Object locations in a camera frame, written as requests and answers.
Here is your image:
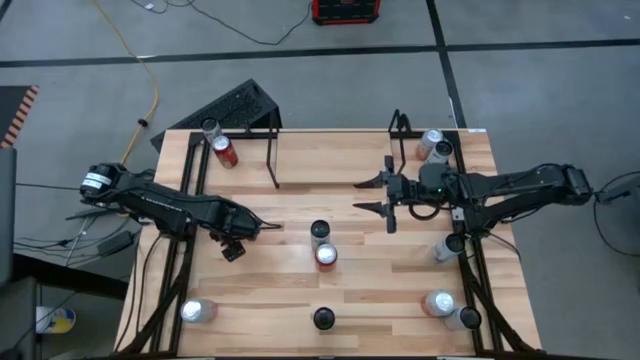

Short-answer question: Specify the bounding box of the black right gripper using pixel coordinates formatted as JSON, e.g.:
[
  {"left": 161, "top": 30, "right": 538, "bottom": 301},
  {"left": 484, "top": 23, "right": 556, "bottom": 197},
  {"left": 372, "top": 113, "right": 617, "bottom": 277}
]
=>
[{"left": 353, "top": 155, "right": 420, "bottom": 235}]

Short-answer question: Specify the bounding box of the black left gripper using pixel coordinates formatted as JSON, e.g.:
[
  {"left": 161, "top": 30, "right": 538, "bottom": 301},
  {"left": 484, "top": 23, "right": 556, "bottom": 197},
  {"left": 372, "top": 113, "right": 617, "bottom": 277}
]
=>
[{"left": 209, "top": 199, "right": 284, "bottom": 242}]

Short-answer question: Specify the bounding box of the white can black lid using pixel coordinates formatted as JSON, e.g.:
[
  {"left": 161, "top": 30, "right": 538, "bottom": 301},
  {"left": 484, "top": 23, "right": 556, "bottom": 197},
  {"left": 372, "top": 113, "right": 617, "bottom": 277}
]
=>
[
  {"left": 430, "top": 233, "right": 466, "bottom": 265},
  {"left": 443, "top": 306, "right": 483, "bottom": 332},
  {"left": 424, "top": 140, "right": 454, "bottom": 166},
  {"left": 309, "top": 219, "right": 332, "bottom": 251}
]

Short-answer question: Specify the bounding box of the red Coke Zero can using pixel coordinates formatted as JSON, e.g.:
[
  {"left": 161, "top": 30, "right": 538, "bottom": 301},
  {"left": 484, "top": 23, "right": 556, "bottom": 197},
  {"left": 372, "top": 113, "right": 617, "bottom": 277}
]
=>
[{"left": 211, "top": 134, "right": 240, "bottom": 170}]

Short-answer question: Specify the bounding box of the pale pink can silver lid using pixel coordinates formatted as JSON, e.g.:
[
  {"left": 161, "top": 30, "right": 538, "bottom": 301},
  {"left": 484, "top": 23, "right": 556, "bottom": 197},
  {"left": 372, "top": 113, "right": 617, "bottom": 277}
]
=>
[
  {"left": 179, "top": 298, "right": 219, "bottom": 324},
  {"left": 420, "top": 289, "right": 457, "bottom": 319}
]

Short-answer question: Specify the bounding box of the red soda can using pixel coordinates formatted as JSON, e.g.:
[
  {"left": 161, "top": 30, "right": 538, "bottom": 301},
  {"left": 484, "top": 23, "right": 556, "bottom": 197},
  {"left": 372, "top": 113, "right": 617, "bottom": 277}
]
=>
[{"left": 314, "top": 243, "right": 339, "bottom": 274}]

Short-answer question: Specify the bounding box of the pink white spindrift can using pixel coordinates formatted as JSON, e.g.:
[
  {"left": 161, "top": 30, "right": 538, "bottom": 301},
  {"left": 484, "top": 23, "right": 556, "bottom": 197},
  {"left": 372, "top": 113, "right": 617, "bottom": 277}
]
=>
[{"left": 415, "top": 128, "right": 445, "bottom": 161}]

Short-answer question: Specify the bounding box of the white can blue band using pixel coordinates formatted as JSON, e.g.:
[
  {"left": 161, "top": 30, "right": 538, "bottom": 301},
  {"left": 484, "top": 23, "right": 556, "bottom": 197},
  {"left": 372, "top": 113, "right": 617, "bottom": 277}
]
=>
[{"left": 312, "top": 306, "right": 337, "bottom": 332}]

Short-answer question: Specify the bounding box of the white peach vibe can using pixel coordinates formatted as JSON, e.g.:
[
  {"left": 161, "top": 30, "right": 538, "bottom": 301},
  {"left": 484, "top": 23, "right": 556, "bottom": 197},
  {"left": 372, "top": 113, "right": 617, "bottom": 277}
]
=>
[{"left": 200, "top": 117, "right": 224, "bottom": 146}]

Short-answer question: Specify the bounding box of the black power adapter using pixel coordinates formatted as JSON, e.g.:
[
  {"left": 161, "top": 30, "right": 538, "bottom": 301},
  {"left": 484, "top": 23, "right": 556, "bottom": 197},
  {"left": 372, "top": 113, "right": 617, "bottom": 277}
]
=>
[{"left": 97, "top": 230, "right": 135, "bottom": 257}]

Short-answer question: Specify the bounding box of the red black box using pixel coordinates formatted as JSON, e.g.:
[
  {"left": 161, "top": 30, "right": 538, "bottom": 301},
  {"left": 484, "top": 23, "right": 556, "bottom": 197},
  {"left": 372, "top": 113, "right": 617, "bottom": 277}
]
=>
[{"left": 311, "top": 0, "right": 382, "bottom": 26}]

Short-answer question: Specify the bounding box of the grey floor stand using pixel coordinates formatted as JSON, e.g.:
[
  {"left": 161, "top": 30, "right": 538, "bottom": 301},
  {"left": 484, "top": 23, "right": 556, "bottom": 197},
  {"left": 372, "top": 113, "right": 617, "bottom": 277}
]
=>
[{"left": 593, "top": 174, "right": 640, "bottom": 205}]

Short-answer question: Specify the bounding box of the grey cabinet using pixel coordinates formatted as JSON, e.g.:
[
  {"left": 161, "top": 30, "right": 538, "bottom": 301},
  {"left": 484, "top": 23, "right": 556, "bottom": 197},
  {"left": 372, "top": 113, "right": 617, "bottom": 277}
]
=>
[{"left": 0, "top": 147, "right": 18, "bottom": 289}]

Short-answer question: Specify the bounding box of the black orange striped mat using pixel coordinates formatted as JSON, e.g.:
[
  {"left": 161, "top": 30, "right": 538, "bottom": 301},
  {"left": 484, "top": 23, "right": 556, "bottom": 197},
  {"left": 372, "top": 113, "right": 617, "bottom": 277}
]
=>
[{"left": 0, "top": 84, "right": 40, "bottom": 150}]

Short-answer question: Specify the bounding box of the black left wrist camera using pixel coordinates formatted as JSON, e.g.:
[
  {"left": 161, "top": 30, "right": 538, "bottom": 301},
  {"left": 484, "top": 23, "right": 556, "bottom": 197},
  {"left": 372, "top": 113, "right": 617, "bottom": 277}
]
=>
[{"left": 221, "top": 239, "right": 248, "bottom": 263}]

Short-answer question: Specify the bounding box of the black left table frame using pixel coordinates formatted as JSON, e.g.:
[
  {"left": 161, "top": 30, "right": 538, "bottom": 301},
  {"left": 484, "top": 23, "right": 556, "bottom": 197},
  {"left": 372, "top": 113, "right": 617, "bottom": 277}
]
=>
[{"left": 113, "top": 130, "right": 274, "bottom": 357}]

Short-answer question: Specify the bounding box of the black table frame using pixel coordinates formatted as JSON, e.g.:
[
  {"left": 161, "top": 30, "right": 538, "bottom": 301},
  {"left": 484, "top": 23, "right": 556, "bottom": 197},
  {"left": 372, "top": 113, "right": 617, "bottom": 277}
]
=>
[
  {"left": 389, "top": 128, "right": 544, "bottom": 357},
  {"left": 113, "top": 130, "right": 274, "bottom": 357}
]

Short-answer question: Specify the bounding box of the black right table frame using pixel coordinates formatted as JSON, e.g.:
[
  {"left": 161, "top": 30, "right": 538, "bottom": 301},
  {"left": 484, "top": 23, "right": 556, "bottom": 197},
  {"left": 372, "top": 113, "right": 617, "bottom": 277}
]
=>
[{"left": 389, "top": 128, "right": 544, "bottom": 357}]

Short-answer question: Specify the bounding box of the yellow extension cable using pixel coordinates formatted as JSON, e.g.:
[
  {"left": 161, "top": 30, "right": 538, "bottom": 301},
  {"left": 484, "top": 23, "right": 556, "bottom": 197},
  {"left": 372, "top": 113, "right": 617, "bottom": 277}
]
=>
[{"left": 91, "top": 0, "right": 161, "bottom": 166}]

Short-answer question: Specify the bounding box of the black floor cable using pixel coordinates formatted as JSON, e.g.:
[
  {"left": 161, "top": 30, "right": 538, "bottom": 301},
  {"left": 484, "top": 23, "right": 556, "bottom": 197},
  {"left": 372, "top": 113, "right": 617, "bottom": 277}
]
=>
[{"left": 128, "top": 0, "right": 314, "bottom": 47}]

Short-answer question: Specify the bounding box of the black looped cable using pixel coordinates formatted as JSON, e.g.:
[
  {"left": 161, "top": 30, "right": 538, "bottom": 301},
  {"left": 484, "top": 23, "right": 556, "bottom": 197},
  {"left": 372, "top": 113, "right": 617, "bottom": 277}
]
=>
[{"left": 592, "top": 171, "right": 640, "bottom": 259}]

